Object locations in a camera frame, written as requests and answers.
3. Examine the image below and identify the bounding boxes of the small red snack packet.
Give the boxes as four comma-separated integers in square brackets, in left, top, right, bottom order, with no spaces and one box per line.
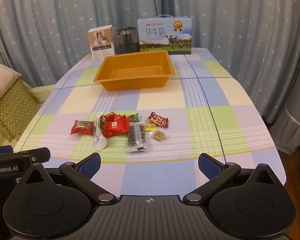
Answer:
[70,120,94,136]

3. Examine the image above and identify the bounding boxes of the blue cloth with lace trim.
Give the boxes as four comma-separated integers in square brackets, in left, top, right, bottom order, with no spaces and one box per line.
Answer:
[269,99,300,155]

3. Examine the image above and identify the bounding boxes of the large red snack packet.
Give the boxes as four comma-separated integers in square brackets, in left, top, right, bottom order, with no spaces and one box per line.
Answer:
[103,116,130,138]

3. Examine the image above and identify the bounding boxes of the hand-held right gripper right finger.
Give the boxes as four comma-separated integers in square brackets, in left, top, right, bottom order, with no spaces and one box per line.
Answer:
[182,152,278,204]

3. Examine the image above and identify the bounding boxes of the green chevron cushion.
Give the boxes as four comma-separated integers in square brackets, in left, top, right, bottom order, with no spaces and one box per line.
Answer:
[0,79,39,142]

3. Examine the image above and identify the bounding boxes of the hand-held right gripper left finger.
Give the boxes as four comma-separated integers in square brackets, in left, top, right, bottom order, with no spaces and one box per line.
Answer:
[22,152,118,204]

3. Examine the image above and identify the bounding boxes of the clear packet of dark bar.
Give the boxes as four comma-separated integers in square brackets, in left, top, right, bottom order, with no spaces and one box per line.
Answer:
[126,122,148,153]

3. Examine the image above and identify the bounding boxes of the red candy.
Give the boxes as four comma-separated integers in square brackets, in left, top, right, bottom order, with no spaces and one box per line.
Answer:
[104,112,127,122]

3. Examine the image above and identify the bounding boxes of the silver snack pouch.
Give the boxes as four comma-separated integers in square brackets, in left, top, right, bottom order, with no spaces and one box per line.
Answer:
[93,112,108,151]

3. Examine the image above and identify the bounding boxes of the dark red chocolate packet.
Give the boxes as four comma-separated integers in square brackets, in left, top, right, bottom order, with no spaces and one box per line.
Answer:
[148,112,169,129]

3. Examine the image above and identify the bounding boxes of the dark green lidded jar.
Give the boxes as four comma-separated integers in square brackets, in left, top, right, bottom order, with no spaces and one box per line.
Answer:
[116,26,140,55]

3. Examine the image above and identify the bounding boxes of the brown caramel candy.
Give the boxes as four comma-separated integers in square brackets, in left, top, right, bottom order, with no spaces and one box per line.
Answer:
[153,131,167,142]

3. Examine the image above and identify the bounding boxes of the blue star print curtain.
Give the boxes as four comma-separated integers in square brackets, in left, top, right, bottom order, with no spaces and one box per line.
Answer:
[0,0,300,127]

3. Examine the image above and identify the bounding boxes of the cream sofa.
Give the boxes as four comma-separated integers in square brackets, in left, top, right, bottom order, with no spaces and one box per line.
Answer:
[0,47,57,148]

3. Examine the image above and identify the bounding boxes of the cow print milk carton box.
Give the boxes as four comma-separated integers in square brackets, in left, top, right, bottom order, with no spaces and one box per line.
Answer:
[137,14,192,55]

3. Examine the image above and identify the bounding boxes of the white product box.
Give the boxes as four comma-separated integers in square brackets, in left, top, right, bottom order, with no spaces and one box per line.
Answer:
[87,24,116,62]

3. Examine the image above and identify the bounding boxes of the yellow candy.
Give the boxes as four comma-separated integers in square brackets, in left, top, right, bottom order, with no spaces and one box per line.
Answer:
[144,120,157,132]

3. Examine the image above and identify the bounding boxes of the orange plastic tray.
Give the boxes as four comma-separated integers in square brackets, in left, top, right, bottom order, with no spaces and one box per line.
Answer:
[93,50,176,92]

